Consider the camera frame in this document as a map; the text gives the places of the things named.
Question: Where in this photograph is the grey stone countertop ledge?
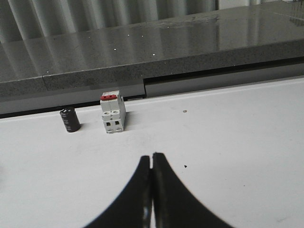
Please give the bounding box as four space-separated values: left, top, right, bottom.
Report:
0 1 304 114

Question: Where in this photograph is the white circuit breaker red switch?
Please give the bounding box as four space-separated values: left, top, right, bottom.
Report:
100 90 126 133

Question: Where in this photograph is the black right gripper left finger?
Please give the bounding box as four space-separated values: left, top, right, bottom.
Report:
86 156 152 228

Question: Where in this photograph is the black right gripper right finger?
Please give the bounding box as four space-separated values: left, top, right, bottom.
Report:
152 152 231 228

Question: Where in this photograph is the black cylindrical capacitor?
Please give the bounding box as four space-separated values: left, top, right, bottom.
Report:
60 107 81 133

